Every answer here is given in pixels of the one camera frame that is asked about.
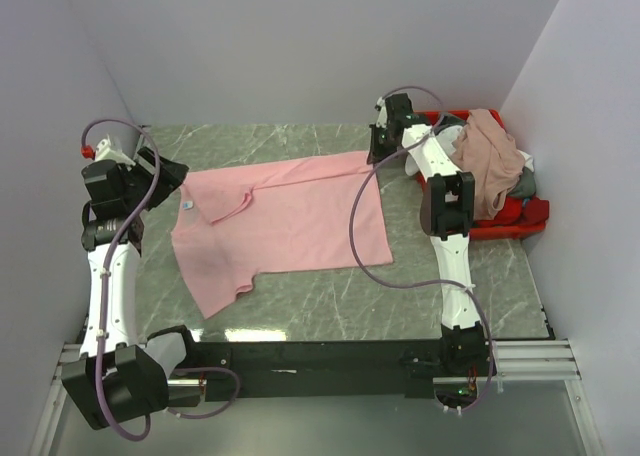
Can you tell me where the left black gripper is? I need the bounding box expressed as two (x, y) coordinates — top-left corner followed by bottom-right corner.
(120, 146), (188, 211)

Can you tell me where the pink t shirt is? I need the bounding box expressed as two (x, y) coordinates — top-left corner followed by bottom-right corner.
(171, 151), (393, 318)

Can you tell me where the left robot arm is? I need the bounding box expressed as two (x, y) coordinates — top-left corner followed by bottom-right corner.
(61, 147), (200, 430)

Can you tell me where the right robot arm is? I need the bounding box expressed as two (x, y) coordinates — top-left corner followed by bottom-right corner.
(368, 91), (488, 375)

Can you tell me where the white t shirt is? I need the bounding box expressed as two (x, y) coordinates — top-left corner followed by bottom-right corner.
(401, 124), (464, 177)

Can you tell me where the beige t shirt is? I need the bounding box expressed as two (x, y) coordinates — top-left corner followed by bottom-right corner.
(451, 109), (525, 221)

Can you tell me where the red garment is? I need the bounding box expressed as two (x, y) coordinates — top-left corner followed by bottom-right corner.
(474, 193), (551, 237)

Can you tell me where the red plastic bin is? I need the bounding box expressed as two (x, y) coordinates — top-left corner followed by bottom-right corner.
(414, 108), (551, 242)

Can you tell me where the black base beam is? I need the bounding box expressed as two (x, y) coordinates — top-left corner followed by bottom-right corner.
(164, 338), (499, 410)

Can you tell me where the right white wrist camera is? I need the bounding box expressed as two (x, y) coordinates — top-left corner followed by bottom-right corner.
(375, 97), (388, 129)

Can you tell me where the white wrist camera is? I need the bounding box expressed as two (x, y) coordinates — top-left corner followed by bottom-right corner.
(81, 135), (135, 167)
(375, 97), (388, 129)

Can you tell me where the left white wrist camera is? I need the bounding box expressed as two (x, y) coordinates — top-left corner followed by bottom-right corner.
(81, 135), (135, 167)

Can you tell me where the aluminium frame rail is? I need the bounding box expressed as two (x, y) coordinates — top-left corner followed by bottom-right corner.
(29, 125), (584, 456)

